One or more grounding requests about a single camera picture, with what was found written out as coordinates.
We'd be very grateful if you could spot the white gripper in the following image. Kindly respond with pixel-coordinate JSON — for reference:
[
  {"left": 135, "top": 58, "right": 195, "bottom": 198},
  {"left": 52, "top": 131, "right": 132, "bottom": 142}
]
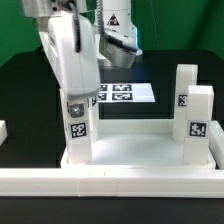
[{"left": 39, "top": 11, "right": 100, "bottom": 118}]

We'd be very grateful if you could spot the white desk top panel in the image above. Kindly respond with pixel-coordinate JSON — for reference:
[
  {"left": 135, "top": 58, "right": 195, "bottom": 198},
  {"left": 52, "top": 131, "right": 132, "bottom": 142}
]
[{"left": 59, "top": 118, "right": 218, "bottom": 170}]

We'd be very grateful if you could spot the fiducial marker sheet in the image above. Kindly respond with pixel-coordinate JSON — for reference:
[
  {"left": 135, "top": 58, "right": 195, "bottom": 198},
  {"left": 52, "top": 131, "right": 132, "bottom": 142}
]
[{"left": 98, "top": 83, "right": 155, "bottom": 103}]

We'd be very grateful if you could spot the white block left edge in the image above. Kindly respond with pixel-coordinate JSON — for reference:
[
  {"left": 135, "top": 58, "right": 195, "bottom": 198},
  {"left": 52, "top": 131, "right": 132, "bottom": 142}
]
[{"left": 0, "top": 120, "right": 7, "bottom": 146}]

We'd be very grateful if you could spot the long white front barrier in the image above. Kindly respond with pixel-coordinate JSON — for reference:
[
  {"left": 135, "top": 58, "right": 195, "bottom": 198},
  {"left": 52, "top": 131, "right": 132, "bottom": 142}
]
[{"left": 0, "top": 167, "right": 224, "bottom": 198}]

